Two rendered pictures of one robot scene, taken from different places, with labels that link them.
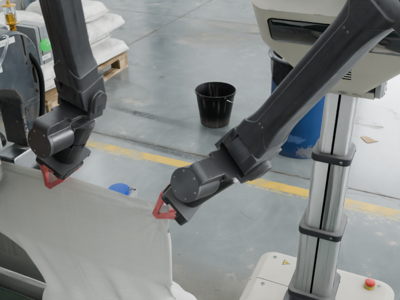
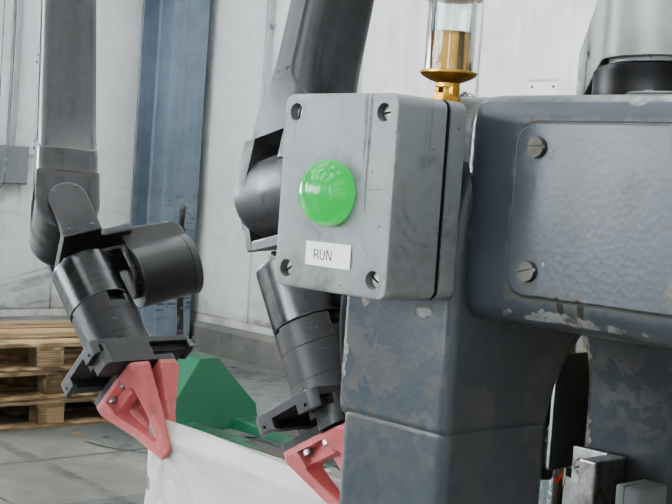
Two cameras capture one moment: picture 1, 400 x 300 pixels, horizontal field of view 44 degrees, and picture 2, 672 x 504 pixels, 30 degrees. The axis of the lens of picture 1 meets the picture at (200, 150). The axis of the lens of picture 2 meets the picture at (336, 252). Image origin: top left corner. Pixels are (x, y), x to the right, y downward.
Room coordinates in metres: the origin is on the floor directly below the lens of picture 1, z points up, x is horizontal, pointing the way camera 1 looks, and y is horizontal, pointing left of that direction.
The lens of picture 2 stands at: (1.67, 0.61, 1.29)
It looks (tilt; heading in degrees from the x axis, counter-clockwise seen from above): 3 degrees down; 203
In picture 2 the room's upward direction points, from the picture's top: 4 degrees clockwise
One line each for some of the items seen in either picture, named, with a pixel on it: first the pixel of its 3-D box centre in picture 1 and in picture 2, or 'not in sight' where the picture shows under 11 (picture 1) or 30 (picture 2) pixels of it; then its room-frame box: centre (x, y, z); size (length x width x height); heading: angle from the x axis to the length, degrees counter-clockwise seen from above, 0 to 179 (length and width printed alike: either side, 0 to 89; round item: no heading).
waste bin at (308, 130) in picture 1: (302, 100); not in sight; (2.97, -0.67, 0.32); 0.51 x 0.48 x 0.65; 156
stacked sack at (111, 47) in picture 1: (91, 52); not in sight; (4.33, 0.97, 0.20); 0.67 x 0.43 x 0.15; 156
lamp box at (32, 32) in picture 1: (31, 43); (368, 195); (1.13, 0.39, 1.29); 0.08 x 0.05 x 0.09; 66
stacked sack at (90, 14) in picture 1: (66, 9); not in sight; (4.43, 1.17, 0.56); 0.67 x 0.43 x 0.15; 66
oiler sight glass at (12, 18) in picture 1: (10, 13); (451, 36); (1.07, 0.40, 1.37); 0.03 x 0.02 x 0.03; 66
